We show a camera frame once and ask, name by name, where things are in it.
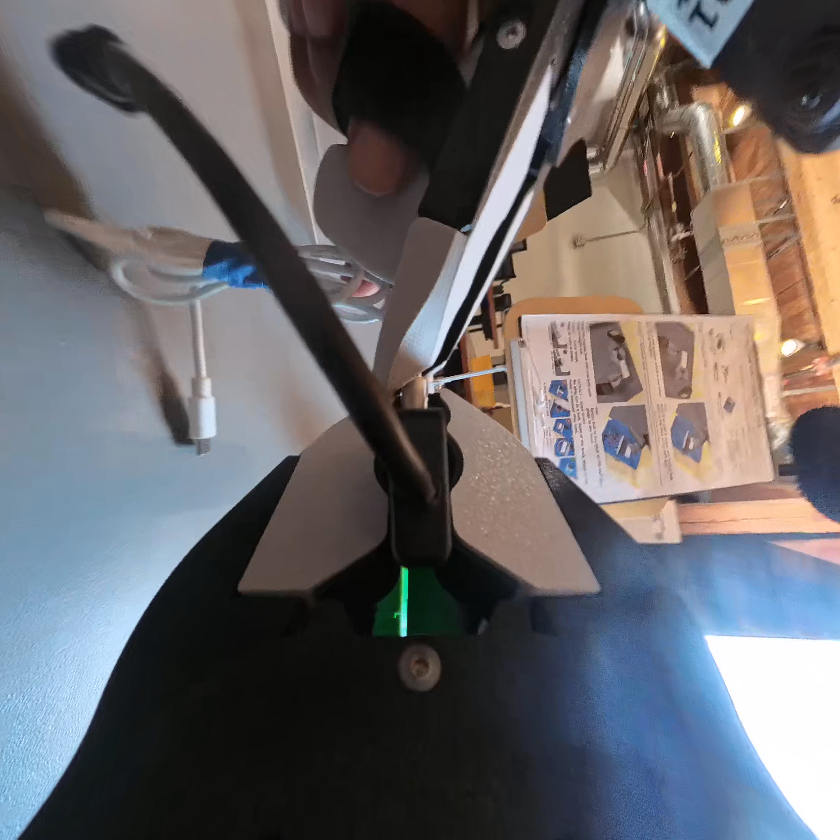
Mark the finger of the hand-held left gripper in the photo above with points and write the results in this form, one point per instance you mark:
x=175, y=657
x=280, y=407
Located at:
x=495, y=220
x=426, y=289

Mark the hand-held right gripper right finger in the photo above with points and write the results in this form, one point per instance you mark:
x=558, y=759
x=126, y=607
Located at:
x=512, y=518

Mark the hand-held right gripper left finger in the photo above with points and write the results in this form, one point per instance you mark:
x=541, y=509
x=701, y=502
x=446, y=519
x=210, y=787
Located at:
x=315, y=525

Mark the person's left hand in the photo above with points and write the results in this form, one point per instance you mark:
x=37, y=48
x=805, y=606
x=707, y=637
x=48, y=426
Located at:
x=377, y=161

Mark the metal holder bar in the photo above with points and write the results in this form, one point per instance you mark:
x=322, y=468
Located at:
x=472, y=375

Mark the yellow box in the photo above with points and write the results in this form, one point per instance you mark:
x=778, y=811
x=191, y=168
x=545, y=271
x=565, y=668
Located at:
x=489, y=371

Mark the green plastic bin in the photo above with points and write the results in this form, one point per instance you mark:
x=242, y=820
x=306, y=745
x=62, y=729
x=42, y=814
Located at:
x=394, y=610

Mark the small beige labelled card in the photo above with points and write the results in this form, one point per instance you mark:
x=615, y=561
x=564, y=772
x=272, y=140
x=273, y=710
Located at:
x=643, y=522

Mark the printed instruction sheet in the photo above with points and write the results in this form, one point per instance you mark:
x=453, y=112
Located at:
x=656, y=426

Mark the blue tape wrap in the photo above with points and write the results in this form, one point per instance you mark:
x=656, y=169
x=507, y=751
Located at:
x=229, y=266

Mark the wooden ledge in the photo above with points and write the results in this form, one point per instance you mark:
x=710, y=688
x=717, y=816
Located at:
x=754, y=518

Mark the silver air duct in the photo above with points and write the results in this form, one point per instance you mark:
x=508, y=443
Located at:
x=695, y=138

